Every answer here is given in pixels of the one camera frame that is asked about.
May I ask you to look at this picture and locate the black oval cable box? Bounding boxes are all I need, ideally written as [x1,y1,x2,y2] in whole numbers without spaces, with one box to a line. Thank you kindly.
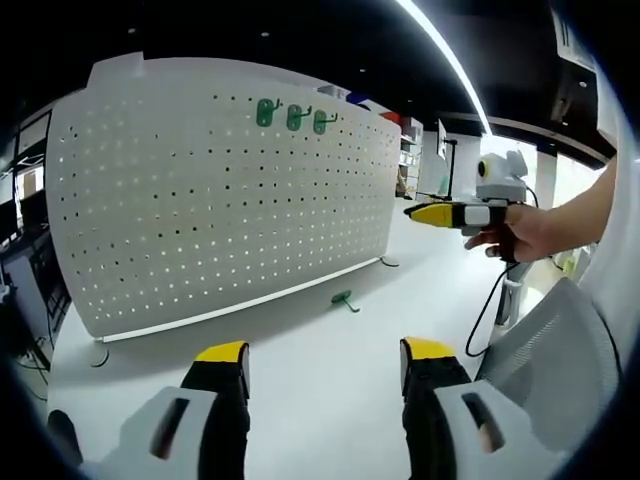
[46,409,84,469]

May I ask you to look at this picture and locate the white storage shelf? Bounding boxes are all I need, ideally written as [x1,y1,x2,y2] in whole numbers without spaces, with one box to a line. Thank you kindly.
[397,115,426,197]

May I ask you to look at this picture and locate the ceiling light strip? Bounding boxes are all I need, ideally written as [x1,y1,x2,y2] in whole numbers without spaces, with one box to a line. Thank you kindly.
[397,0,492,132]

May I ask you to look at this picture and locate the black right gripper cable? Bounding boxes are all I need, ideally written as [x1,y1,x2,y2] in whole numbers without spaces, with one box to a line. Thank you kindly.
[464,184,541,358]

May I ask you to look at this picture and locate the person's right hand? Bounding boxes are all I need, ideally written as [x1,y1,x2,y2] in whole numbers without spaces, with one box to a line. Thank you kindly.
[463,205,551,264]

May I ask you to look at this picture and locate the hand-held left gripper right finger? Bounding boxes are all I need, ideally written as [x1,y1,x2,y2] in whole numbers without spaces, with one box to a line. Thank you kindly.
[398,335,541,480]

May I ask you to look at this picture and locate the ceiling air conditioner vent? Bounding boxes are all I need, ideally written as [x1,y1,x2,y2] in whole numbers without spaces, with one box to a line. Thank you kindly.
[549,0,599,69]

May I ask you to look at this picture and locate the white square pillar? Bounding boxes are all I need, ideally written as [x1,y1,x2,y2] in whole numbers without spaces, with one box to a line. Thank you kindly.
[85,51,147,76]

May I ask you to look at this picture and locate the white mesh office chair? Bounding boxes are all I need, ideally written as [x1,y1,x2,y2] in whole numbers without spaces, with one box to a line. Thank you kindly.
[472,276,624,451]

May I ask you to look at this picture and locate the black tripod stand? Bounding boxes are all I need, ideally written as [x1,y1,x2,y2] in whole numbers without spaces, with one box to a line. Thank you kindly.
[417,138,459,201]

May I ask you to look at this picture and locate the grey office chair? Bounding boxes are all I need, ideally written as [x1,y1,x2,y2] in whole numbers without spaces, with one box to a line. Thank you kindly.
[493,262,532,327]

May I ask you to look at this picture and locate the white perforated mounting plate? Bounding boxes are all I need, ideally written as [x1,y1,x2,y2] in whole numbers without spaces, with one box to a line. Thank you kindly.
[43,58,404,369]

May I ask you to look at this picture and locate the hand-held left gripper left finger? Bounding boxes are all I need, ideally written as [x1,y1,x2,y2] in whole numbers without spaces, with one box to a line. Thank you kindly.
[115,339,252,480]

